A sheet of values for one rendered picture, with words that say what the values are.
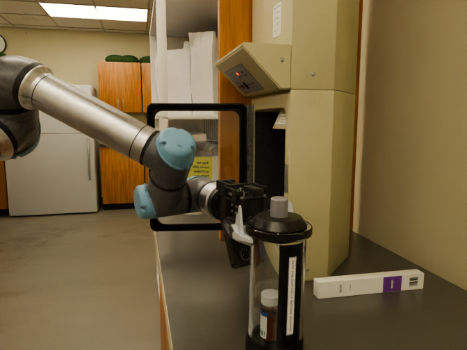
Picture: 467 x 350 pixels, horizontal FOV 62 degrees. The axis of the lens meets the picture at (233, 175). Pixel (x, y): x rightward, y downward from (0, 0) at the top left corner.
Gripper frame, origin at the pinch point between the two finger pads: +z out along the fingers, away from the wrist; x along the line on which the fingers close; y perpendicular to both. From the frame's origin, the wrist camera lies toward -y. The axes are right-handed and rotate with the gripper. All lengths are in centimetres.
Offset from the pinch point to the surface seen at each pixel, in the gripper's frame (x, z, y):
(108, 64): 81, -548, 90
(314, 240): 26.1, -21.2, -10.2
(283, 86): 17.4, -24.0, 26.9
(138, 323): 24, -189, -117
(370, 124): 70, -46, 18
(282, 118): 24.5, -34.2, 19.6
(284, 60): 17.3, -24.0, 32.7
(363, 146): 70, -49, 10
